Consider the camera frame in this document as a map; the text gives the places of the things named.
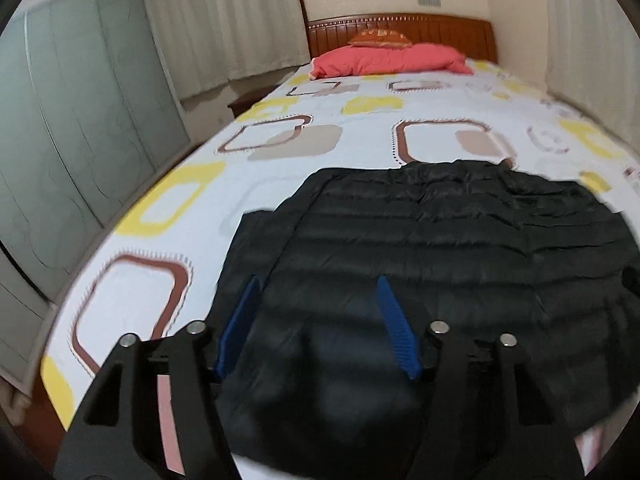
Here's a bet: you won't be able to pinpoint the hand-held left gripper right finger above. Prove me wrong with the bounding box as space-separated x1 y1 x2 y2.
376 275 586 480

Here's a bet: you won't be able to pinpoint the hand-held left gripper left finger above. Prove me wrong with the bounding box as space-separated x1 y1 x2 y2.
52 275 263 480

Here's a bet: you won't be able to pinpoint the black puffer jacket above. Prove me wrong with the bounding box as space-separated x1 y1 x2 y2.
215 159 640 478

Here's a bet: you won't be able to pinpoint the bed with patterned sheet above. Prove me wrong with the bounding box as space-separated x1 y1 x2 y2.
40 57 640 480

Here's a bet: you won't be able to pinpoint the wooden nightstand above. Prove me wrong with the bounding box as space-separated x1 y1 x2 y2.
227 91 273 118

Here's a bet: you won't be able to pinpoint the frosted glass wardrobe doors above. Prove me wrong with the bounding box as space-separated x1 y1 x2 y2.
0 0 193 396

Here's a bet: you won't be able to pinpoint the pink quilt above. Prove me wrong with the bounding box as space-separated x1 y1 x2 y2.
309 43 473 80

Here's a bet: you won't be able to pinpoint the orange cushion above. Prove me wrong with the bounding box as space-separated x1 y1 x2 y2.
347 30 413 48

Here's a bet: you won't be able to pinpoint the cream window curtain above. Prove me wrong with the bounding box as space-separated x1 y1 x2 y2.
142 0 311 101
542 0 640 126

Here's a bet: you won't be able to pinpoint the wooden bed frame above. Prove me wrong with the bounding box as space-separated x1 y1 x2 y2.
15 12 500 441

